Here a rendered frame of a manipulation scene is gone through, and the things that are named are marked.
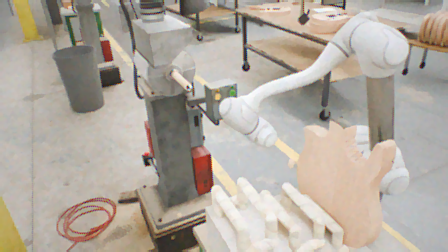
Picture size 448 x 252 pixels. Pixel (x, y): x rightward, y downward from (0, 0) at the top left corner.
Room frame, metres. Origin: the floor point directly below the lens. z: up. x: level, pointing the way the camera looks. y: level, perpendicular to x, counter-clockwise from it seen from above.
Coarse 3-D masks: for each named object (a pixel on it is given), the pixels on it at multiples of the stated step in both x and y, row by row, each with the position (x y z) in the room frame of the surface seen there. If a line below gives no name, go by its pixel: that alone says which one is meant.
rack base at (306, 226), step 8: (296, 208) 0.88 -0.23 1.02; (296, 216) 0.84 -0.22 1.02; (304, 216) 0.84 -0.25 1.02; (280, 224) 0.81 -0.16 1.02; (304, 224) 0.80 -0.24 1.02; (312, 224) 0.80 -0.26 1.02; (280, 232) 0.77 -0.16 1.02; (288, 232) 0.77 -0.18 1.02; (304, 232) 0.77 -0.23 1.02; (312, 232) 0.77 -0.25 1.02; (288, 240) 0.74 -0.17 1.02; (304, 240) 0.74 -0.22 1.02; (328, 240) 0.73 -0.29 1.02; (320, 248) 0.70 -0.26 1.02; (328, 248) 0.70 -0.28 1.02
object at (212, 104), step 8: (224, 80) 1.82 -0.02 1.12; (232, 80) 1.81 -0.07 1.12; (208, 88) 1.74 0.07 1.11; (216, 88) 1.72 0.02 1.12; (224, 88) 1.74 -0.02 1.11; (208, 96) 1.75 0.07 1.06; (224, 96) 1.74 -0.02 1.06; (232, 96) 1.76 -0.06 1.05; (208, 104) 1.75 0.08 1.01; (216, 104) 1.72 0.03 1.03; (208, 112) 1.76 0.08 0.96; (216, 112) 1.71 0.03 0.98; (216, 120) 1.71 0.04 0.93
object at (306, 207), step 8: (288, 184) 0.87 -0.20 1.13; (288, 192) 0.84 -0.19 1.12; (296, 192) 0.83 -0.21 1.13; (296, 200) 0.80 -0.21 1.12; (304, 200) 0.79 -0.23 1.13; (304, 208) 0.77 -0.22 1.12; (312, 208) 0.76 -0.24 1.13; (312, 216) 0.73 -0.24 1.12; (320, 216) 0.72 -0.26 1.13; (320, 224) 0.71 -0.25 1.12
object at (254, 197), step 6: (240, 180) 0.81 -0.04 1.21; (246, 180) 0.81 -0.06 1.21; (240, 186) 0.79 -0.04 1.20; (246, 186) 0.78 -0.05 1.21; (252, 186) 0.78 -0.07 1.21; (246, 192) 0.76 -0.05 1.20; (252, 192) 0.75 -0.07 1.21; (252, 198) 0.73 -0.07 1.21; (258, 198) 0.72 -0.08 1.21; (258, 204) 0.70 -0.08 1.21; (264, 204) 0.70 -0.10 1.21; (258, 210) 0.69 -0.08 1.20; (264, 210) 0.68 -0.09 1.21; (270, 210) 0.67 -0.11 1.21; (264, 216) 0.66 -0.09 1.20; (270, 216) 0.65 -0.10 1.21; (276, 216) 0.66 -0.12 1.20; (270, 222) 0.65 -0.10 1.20
